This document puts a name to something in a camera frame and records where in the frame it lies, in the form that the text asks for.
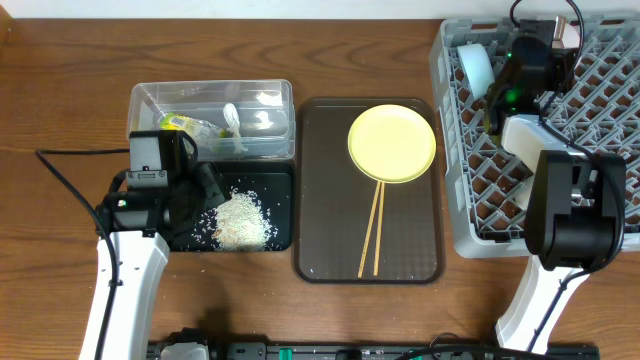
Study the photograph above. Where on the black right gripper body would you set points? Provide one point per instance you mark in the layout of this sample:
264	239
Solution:
495	103

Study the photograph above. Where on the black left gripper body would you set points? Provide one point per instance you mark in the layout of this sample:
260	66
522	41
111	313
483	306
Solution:
211	182

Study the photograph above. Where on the light blue bowl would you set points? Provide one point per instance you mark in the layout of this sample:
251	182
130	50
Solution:
477	69

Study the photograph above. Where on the white wrapper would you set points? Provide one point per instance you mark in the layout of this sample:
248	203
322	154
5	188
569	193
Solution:
232	119

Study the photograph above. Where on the yellow plate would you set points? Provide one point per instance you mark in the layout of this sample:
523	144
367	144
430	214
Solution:
391	143

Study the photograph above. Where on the wooden chopstick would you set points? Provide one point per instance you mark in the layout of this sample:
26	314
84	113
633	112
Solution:
379	229
368	230

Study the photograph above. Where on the pink rice bowl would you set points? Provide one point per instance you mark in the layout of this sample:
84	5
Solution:
565	35

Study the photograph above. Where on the pale green cup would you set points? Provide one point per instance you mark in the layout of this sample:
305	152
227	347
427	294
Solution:
522	195

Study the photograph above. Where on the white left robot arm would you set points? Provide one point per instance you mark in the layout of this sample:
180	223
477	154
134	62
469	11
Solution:
141	224

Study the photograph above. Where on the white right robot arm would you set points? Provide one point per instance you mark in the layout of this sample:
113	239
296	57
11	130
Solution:
574	216

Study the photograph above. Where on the black waste tray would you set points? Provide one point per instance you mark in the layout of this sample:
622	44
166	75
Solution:
273	181

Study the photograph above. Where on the grey plastic dishwasher rack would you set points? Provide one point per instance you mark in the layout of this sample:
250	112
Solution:
600	112

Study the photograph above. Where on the clear plastic waste bin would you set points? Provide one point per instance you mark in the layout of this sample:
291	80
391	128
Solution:
265	107

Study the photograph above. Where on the pile of rice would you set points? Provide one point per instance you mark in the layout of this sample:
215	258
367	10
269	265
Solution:
240	224

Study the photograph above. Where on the yellow green drink bottle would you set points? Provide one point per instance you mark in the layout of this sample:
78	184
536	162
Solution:
198	130

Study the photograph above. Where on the dark brown serving tray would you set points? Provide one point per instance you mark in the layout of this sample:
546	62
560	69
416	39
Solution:
335	198

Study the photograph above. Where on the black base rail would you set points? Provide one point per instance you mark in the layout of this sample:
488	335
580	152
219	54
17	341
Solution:
192	343

